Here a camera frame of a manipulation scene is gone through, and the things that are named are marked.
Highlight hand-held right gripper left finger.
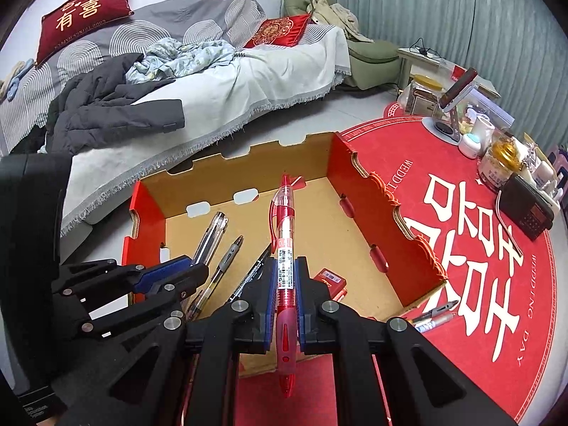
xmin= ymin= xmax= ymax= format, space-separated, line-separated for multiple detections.
xmin=58 ymin=267 xmax=278 ymax=426

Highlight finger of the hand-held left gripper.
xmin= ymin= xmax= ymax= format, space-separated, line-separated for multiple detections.
xmin=73 ymin=277 xmax=208 ymax=342
xmin=50 ymin=254 xmax=210 ymax=299

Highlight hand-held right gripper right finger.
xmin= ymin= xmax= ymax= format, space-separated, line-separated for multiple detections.
xmin=294 ymin=256 xmax=522 ymax=426

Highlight black marker pen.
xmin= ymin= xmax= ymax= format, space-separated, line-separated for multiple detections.
xmin=228 ymin=244 xmax=273 ymax=302

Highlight red cigarette pack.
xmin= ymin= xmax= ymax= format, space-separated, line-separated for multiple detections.
xmin=312 ymin=267 xmax=349 ymax=302

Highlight grey grip clear pen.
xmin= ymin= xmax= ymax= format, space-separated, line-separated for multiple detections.
xmin=191 ymin=235 xmax=245 ymax=320

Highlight white pen with black grip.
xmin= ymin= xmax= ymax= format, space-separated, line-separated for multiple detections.
xmin=192 ymin=212 xmax=230 ymax=268

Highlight red gel pen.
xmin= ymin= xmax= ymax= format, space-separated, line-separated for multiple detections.
xmin=268 ymin=174 xmax=299 ymax=398

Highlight red cardboard box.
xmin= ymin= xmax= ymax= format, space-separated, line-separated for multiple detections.
xmin=121 ymin=131 xmax=449 ymax=378

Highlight clear pen with black tip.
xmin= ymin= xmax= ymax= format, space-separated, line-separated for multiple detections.
xmin=408 ymin=300 xmax=460 ymax=324

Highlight black jacket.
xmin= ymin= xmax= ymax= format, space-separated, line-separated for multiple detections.
xmin=20 ymin=52 xmax=186 ymax=156

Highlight light blue cloth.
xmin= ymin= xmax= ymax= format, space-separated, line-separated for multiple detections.
xmin=0 ymin=59 xmax=36 ymax=100

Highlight red printed tablecloth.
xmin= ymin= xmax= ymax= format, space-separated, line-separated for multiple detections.
xmin=233 ymin=115 xmax=557 ymax=426

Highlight white fringed blanket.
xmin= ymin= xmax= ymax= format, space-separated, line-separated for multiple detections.
xmin=62 ymin=24 xmax=351 ymax=236

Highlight blue floral cloth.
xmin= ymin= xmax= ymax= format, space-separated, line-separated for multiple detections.
xmin=126 ymin=38 xmax=236 ymax=83

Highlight red pillow with gold print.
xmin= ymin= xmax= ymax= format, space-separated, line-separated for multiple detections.
xmin=35 ymin=0 xmax=135 ymax=68

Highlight white round device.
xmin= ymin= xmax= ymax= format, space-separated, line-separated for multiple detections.
xmin=458 ymin=133 xmax=482 ymax=158

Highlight grey patterned blanket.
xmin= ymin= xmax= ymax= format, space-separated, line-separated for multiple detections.
xmin=0 ymin=0 xmax=267 ymax=156

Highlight glass jar with gold lid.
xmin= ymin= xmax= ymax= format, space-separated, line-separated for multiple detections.
xmin=477 ymin=135 xmax=526 ymax=193

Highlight clear jar with brown contents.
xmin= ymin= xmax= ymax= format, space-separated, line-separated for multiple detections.
xmin=406 ymin=75 xmax=444 ymax=116

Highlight black radio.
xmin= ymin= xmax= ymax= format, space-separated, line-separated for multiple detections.
xmin=495 ymin=172 xmax=557 ymax=258

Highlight white cup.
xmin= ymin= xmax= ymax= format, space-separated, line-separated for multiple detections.
xmin=470 ymin=115 xmax=495 ymax=147

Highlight green armchair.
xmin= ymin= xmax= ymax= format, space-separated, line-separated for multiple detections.
xmin=283 ymin=0 xmax=402 ymax=89

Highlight red embroidered pillow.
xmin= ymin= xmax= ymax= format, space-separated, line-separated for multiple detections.
xmin=243 ymin=13 xmax=313 ymax=49

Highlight phone on stand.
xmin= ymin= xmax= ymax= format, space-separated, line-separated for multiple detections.
xmin=432 ymin=67 xmax=480 ymax=143

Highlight white side table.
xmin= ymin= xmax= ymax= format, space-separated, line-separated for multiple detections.
xmin=397 ymin=47 xmax=502 ymax=98

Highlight clear plastic box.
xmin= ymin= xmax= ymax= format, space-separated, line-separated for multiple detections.
xmin=461 ymin=84 xmax=515 ymax=134

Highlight beige clothes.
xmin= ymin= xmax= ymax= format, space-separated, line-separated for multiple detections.
xmin=306 ymin=0 xmax=378 ymax=43

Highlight grey green curtain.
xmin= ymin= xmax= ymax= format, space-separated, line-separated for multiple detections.
xmin=316 ymin=0 xmax=568 ymax=152

